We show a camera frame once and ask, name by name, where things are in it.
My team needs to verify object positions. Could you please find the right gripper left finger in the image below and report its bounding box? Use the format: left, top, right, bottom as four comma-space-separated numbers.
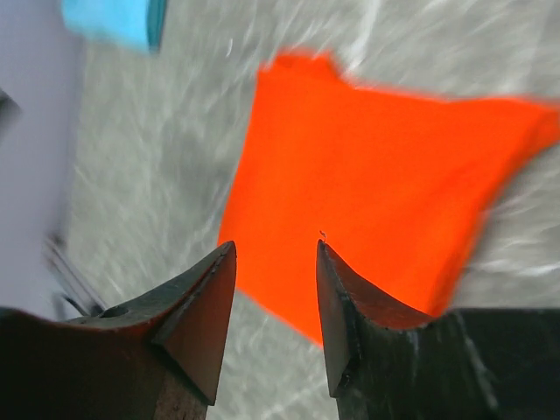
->
60, 240, 238, 406

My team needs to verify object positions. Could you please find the folded light blue t shirt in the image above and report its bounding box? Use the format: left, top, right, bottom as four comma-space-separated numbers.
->
60, 0, 168, 53

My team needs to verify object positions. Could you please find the orange t shirt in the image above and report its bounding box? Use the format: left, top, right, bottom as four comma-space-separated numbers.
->
219, 52, 559, 342

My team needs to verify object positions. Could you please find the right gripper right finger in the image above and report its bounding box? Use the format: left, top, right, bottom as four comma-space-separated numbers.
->
315, 240, 438, 399

